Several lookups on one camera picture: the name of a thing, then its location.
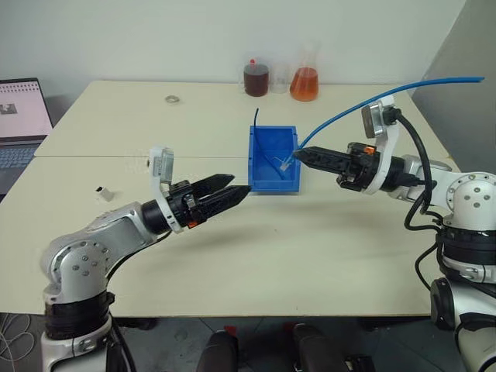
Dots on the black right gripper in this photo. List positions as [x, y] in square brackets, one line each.
[358, 170]

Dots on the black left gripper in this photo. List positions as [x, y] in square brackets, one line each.
[186, 205]

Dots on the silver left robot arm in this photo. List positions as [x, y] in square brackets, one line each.
[116, 228]

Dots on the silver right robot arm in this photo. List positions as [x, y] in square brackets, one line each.
[465, 193]

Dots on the blue plastic bin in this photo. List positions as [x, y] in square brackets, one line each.
[271, 139]

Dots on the small white coupler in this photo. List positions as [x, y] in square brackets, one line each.
[106, 194]

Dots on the flask of orange liquid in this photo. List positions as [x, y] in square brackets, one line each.
[304, 85]

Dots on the clear glass beaker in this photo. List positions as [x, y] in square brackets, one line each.
[280, 83]

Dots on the jar of dark brown liquid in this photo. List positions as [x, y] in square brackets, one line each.
[255, 83]

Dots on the dark rounded shape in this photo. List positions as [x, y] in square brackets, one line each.
[314, 348]
[217, 350]

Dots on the grey partition panel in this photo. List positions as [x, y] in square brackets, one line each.
[465, 46]

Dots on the open laptop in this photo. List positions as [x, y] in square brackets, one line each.
[19, 116]

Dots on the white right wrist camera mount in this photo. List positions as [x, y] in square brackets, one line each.
[389, 143]

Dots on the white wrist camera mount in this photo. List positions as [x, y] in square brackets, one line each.
[159, 164]
[389, 143]

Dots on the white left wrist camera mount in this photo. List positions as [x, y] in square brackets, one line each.
[159, 164]

